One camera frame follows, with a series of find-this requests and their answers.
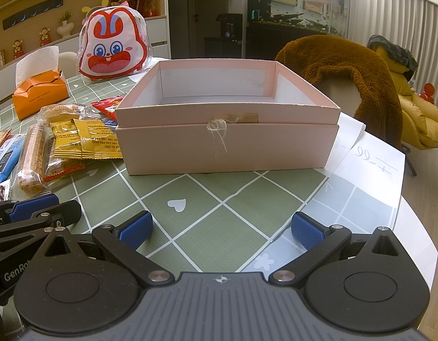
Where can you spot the blue snack packet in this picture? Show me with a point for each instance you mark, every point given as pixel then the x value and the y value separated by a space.
pixel 9 155

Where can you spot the square cracker stack pack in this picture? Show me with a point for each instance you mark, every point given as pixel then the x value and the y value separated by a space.
pixel 56 168

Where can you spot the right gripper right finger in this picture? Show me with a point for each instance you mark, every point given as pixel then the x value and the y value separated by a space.
pixel 323 244

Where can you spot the brown fuzzy blanket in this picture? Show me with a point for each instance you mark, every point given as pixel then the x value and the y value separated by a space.
pixel 319 57

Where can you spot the glass fish tank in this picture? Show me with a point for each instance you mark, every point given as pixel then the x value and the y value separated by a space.
pixel 271 24

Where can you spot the long biscuit roll pack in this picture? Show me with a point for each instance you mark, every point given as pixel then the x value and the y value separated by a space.
pixel 29 177

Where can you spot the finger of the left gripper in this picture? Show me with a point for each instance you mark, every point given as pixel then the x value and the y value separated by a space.
pixel 40 212

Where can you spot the orange tissue pack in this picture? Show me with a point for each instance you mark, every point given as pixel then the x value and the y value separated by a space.
pixel 39 82

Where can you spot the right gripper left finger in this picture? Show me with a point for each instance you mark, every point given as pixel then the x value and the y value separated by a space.
pixel 119 243

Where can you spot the red snack packet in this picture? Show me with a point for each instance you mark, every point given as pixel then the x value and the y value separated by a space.
pixel 108 106

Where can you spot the white vase figurine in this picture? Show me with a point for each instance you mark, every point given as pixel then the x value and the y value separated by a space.
pixel 66 26

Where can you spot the beige dining chair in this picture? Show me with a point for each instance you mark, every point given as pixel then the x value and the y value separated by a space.
pixel 67 64

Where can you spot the white paper sheet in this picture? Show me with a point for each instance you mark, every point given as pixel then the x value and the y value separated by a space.
pixel 348 134

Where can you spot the black water dispenser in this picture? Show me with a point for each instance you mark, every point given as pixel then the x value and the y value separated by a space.
pixel 229 43

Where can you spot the yellow snack packets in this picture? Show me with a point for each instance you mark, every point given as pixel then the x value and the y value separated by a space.
pixel 85 139

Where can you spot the rabbit face plastic bag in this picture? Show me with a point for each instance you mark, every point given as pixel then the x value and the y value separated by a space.
pixel 113 42

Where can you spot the pink cardboard box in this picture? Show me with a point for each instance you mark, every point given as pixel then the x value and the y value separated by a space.
pixel 224 115

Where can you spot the round bread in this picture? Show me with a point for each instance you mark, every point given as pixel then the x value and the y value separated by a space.
pixel 64 112

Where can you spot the yellow armchair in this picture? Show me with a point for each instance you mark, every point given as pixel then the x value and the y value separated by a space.
pixel 420 116

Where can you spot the green checkered tablecloth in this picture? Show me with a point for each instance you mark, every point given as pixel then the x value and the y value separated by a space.
pixel 239 221

